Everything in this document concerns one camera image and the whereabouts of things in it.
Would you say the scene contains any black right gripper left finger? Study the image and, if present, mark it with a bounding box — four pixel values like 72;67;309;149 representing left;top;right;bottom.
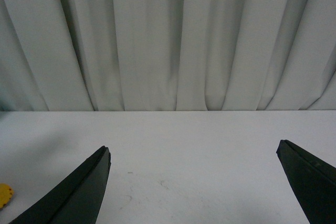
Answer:
11;146;111;223

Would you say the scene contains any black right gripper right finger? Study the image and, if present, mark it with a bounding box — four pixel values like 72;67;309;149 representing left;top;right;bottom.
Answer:
276;140;335;223

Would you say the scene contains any yellow beetle toy car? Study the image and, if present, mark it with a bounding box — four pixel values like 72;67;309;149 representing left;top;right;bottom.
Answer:
0;183;14;209

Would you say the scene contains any white pleated curtain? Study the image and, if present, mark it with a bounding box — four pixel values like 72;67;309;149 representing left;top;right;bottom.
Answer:
1;0;335;111

